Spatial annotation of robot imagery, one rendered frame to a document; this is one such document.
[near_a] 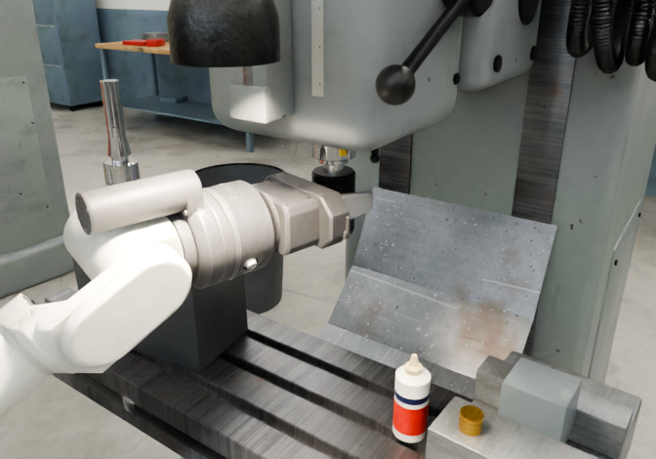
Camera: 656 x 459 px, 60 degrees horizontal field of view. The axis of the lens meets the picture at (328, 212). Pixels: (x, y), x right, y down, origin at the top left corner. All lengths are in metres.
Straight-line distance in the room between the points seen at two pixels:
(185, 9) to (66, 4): 7.47
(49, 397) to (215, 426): 1.79
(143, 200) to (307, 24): 0.19
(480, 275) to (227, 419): 0.45
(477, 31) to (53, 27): 7.34
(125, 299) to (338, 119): 0.22
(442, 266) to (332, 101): 0.53
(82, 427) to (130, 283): 1.89
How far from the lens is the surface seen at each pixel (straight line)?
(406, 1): 0.50
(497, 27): 0.64
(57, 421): 2.39
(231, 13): 0.36
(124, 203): 0.47
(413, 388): 0.67
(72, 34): 7.86
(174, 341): 0.84
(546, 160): 0.91
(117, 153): 0.84
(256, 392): 0.79
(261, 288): 2.71
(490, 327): 0.93
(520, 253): 0.93
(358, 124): 0.48
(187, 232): 0.50
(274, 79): 0.49
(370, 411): 0.76
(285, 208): 0.53
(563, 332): 1.01
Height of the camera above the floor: 1.45
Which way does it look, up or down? 21 degrees down
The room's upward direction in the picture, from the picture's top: straight up
